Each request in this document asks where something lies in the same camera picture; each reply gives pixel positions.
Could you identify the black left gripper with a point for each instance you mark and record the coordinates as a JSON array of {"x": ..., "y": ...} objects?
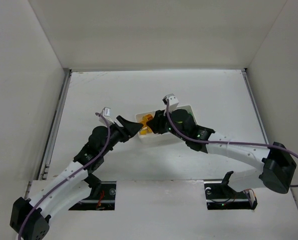
[{"x": 122, "y": 130}]

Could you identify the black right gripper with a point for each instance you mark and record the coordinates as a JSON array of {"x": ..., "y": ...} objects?
[{"x": 160, "y": 122}]

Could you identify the yellow lego block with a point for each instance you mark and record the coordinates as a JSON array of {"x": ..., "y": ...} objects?
[{"x": 145, "y": 131}]

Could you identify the white three-compartment container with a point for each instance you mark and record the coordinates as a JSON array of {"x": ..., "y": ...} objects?
[{"x": 151, "y": 138}]

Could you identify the yellow long lego brick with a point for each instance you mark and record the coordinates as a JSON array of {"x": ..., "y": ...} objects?
[{"x": 147, "y": 118}]

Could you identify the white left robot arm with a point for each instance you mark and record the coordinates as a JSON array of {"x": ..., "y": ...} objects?
[{"x": 31, "y": 217}]

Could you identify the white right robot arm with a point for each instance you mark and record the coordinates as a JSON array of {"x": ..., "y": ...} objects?
[{"x": 272, "y": 165}]

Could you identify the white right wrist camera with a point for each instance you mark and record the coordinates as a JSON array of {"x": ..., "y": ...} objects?
[{"x": 172, "y": 101}]

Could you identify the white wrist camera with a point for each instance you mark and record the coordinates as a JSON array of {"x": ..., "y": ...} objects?
[
  {"x": 106, "y": 115},
  {"x": 172, "y": 101}
]

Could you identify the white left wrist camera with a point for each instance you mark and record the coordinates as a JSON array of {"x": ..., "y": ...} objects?
[{"x": 106, "y": 115}]

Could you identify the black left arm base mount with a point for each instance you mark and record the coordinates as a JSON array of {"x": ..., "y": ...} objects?
[{"x": 101, "y": 198}]

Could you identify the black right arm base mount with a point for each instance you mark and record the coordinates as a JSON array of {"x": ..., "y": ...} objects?
[{"x": 220, "y": 196}]

